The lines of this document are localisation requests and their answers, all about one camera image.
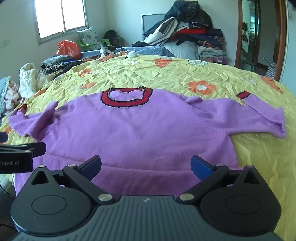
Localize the dark patterned clothes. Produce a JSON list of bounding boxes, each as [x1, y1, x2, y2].
[[42, 55, 81, 75]]

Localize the blue cloth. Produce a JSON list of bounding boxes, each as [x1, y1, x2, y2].
[[0, 76, 17, 114]]

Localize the pile of clothes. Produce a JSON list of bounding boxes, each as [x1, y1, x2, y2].
[[133, 0, 229, 64]]

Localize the window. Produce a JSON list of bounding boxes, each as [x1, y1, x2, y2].
[[32, 0, 89, 44]]

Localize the grey framed panel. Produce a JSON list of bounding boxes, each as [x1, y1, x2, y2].
[[141, 13, 167, 41]]

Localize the white quilt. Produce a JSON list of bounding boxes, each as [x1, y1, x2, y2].
[[19, 62, 63, 99]]

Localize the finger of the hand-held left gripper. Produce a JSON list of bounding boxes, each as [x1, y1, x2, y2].
[[0, 142, 47, 158]]

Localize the floral pillow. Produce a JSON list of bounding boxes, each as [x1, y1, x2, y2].
[[77, 26, 102, 50]]

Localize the blue quilted blanket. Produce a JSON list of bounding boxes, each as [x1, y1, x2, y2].
[[80, 46, 175, 58]]

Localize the green plastic chair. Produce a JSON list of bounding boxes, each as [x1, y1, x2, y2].
[[79, 38, 110, 48]]

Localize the purple sweater with red collar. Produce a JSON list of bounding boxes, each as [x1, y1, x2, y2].
[[8, 86, 287, 202]]

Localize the orange plastic bag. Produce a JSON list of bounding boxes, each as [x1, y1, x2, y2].
[[56, 40, 81, 59]]

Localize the yellow floral bedsheet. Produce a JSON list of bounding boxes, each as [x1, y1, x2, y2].
[[0, 54, 296, 241]]

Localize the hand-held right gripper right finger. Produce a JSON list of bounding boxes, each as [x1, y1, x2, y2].
[[177, 156, 267, 205]]

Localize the wooden door frame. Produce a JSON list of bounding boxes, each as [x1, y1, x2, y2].
[[235, 0, 287, 81]]

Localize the pale blue pillow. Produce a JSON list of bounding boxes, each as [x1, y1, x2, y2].
[[162, 42, 199, 60]]

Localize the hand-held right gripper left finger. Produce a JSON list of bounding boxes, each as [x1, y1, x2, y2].
[[30, 155, 116, 205]]

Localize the black bag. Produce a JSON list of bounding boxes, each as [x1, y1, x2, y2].
[[103, 30, 125, 47]]

